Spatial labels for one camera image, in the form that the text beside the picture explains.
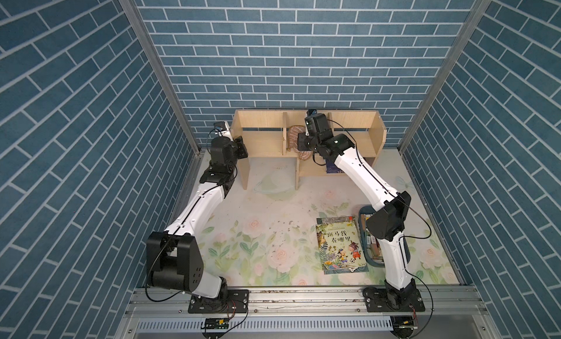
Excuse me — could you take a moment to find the teal storage tray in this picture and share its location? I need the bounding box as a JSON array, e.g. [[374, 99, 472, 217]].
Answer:
[[359, 206, 408, 267]]

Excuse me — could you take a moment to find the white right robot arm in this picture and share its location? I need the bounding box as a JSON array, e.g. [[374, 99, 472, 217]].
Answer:
[[297, 111, 412, 292]]

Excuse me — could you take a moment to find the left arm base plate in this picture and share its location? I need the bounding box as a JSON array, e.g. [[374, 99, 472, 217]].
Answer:
[[188, 289, 250, 314]]

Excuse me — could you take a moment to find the illustrated children's picture book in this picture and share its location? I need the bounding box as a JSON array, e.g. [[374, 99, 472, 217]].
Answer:
[[316, 216, 368, 275]]

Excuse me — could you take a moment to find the dark blue book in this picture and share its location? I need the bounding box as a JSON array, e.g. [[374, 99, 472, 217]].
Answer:
[[325, 160, 344, 174]]

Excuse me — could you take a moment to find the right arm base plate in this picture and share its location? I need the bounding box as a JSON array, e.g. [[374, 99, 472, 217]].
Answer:
[[362, 285, 426, 313]]

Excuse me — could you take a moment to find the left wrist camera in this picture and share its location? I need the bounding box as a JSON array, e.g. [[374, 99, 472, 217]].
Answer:
[[213, 121, 233, 140]]

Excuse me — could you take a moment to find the green circuit board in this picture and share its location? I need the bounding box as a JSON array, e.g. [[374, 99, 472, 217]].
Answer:
[[202, 318, 229, 332]]

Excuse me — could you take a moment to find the light wooden bookshelf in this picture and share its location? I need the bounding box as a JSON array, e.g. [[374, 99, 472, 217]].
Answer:
[[230, 109, 387, 188]]

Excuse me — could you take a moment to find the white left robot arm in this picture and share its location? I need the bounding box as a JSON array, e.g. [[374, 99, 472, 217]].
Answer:
[[146, 135, 248, 300]]

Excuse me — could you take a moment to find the pink striped fluffy cloth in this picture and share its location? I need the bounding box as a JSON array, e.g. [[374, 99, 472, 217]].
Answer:
[[287, 125, 312, 161]]

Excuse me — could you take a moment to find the aluminium mounting rail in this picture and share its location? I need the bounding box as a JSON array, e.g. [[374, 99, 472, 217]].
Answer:
[[124, 285, 488, 319]]

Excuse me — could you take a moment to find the floral table mat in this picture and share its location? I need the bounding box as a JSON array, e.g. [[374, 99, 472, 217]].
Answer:
[[159, 148, 461, 288]]

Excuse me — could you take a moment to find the white vented cable duct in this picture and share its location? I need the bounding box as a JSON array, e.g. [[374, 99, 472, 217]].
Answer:
[[135, 317, 393, 334]]

